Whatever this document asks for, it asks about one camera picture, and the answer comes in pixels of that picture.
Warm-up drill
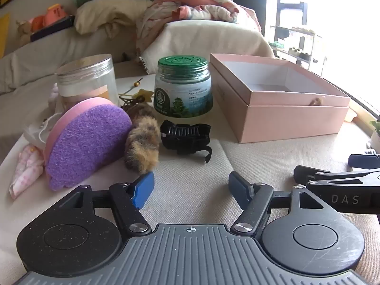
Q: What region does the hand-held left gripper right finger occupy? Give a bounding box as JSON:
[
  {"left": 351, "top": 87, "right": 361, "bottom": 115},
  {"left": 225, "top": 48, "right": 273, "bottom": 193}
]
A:
[{"left": 228, "top": 171, "right": 325, "bottom": 235}]

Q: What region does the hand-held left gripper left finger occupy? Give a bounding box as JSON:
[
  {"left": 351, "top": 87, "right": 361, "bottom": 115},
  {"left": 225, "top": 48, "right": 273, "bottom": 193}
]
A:
[{"left": 61, "top": 171, "right": 155, "bottom": 235}]

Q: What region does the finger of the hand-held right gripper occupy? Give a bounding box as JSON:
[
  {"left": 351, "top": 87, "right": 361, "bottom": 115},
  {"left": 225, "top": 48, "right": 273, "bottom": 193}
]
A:
[
  {"left": 293, "top": 165, "right": 380, "bottom": 215},
  {"left": 348, "top": 153, "right": 380, "bottom": 169}
]

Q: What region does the brown furry tail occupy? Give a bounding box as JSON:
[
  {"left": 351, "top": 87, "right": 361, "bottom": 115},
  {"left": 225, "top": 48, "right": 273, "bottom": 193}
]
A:
[{"left": 123, "top": 107, "right": 161, "bottom": 173}]

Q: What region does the black hair claw clip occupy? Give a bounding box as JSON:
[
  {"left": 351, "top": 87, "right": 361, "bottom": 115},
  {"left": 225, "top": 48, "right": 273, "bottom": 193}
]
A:
[{"left": 160, "top": 120, "right": 213, "bottom": 164}]

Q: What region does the purple and pink sponge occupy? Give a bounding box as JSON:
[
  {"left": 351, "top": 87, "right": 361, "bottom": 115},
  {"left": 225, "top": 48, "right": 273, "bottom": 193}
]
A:
[{"left": 44, "top": 97, "right": 133, "bottom": 191}]

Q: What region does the pink cardboard box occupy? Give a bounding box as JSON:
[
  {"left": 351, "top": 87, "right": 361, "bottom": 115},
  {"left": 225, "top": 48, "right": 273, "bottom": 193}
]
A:
[{"left": 209, "top": 53, "right": 351, "bottom": 144}]

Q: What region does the brown hair tie star charm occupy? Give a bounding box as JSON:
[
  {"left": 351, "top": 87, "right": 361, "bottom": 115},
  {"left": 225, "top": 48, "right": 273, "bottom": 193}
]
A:
[{"left": 119, "top": 88, "right": 153, "bottom": 109}]

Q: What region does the pink patterned cloth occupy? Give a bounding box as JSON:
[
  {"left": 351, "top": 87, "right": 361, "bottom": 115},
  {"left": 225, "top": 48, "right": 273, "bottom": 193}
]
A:
[{"left": 8, "top": 143, "right": 46, "bottom": 199}]

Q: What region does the small plant pot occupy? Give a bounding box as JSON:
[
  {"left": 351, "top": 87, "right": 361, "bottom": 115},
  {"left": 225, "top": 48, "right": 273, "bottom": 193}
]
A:
[{"left": 369, "top": 120, "right": 380, "bottom": 152}]

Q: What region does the beige tablecloth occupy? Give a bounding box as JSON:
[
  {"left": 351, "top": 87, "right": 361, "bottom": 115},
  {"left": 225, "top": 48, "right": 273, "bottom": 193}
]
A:
[{"left": 0, "top": 61, "right": 380, "bottom": 274}]

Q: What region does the green lid jar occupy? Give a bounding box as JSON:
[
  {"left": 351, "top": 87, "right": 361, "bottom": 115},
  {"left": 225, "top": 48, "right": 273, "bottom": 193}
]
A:
[{"left": 154, "top": 55, "right": 214, "bottom": 118}]

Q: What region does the small wooden bead charm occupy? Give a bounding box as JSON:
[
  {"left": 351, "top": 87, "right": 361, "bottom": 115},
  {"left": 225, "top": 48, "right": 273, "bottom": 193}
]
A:
[{"left": 125, "top": 78, "right": 143, "bottom": 94}]

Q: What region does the clear plastic jar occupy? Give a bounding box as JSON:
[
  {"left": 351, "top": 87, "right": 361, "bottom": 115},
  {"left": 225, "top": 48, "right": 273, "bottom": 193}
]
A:
[{"left": 55, "top": 54, "right": 119, "bottom": 113}]

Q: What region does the shoe rack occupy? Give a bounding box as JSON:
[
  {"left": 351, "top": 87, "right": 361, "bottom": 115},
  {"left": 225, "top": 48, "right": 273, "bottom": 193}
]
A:
[{"left": 269, "top": 25, "right": 327, "bottom": 76}]

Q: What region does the beige sofa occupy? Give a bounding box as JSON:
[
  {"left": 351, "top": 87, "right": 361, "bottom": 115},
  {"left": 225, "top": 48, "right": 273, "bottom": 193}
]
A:
[{"left": 0, "top": 18, "right": 275, "bottom": 155}]

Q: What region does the cream blanket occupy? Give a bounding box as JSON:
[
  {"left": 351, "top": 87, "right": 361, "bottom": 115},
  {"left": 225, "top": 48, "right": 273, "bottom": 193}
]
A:
[{"left": 74, "top": 0, "right": 155, "bottom": 38}]

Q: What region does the floral quilt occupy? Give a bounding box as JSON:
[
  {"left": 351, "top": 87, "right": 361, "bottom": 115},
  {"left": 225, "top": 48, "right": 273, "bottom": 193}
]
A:
[{"left": 136, "top": 0, "right": 262, "bottom": 75}]

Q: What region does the dark flat box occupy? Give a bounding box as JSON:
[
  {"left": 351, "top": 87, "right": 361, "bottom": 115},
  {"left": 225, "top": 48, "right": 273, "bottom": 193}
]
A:
[{"left": 30, "top": 15, "right": 76, "bottom": 42}]

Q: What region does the orange plush toy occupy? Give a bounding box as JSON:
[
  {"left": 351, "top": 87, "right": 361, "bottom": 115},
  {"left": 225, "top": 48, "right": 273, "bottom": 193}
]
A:
[{"left": 31, "top": 4, "right": 70, "bottom": 32}]

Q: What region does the brown plush toy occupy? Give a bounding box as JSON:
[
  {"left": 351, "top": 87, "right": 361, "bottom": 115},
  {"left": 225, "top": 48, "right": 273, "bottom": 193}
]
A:
[{"left": 16, "top": 20, "right": 33, "bottom": 38}]

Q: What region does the yellow pillow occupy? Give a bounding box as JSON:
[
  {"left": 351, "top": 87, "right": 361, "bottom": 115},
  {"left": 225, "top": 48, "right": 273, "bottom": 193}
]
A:
[{"left": 0, "top": 13, "right": 10, "bottom": 58}]

